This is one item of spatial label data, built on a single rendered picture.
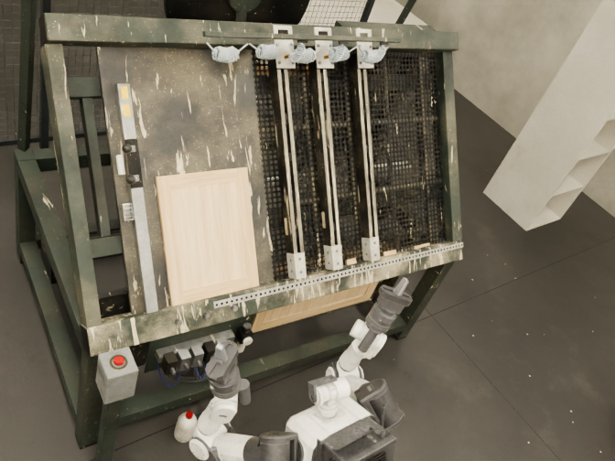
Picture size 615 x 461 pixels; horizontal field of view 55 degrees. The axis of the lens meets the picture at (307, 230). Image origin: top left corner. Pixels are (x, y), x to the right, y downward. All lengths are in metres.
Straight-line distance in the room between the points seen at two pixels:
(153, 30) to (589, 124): 3.90
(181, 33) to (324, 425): 1.64
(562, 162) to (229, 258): 3.62
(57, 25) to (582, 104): 4.24
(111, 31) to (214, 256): 1.03
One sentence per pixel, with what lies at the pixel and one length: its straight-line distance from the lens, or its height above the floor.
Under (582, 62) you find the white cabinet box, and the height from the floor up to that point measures 1.51.
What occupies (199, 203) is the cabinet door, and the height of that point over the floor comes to 1.22.
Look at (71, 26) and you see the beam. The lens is 2.49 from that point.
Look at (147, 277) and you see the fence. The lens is 2.59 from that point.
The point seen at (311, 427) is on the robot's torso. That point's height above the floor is 1.35.
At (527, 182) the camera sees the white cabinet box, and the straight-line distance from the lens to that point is 5.85.
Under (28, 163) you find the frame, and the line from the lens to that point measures 3.47.
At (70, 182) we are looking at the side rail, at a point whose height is 1.36.
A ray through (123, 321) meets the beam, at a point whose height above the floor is 0.91.
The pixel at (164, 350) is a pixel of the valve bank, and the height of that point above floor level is 0.74.
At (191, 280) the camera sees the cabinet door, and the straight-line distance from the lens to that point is 2.69.
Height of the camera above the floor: 2.93
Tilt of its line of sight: 39 degrees down
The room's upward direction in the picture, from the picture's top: 22 degrees clockwise
